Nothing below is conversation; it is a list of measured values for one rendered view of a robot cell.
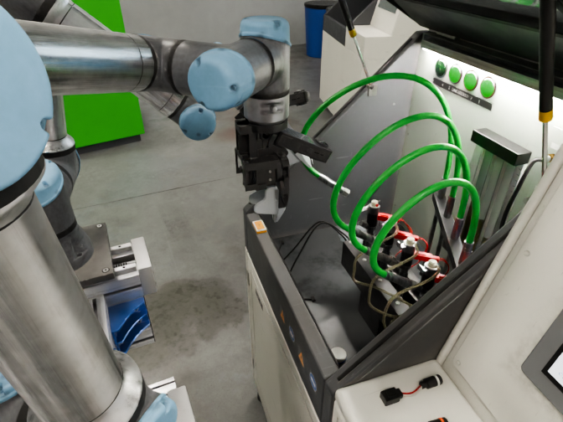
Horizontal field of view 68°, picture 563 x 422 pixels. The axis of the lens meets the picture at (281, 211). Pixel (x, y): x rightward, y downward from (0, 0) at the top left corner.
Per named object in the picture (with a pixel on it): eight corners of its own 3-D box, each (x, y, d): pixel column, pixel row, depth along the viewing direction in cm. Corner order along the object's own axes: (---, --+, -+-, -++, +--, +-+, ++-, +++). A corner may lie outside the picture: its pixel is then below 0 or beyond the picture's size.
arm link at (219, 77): (167, 107, 58) (210, 85, 66) (239, 120, 54) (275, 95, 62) (157, 48, 54) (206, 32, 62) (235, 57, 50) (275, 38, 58)
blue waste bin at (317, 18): (296, 52, 702) (297, 1, 659) (327, 48, 722) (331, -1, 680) (312, 60, 656) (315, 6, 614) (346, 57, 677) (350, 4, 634)
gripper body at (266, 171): (235, 175, 79) (231, 113, 72) (279, 168, 81) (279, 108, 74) (246, 196, 73) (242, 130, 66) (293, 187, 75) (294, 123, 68)
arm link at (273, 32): (225, 21, 60) (253, 12, 66) (230, 97, 66) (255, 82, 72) (275, 25, 57) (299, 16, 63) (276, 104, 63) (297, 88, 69)
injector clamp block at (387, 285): (338, 281, 124) (343, 240, 115) (369, 274, 126) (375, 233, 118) (401, 378, 97) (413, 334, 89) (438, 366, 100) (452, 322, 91)
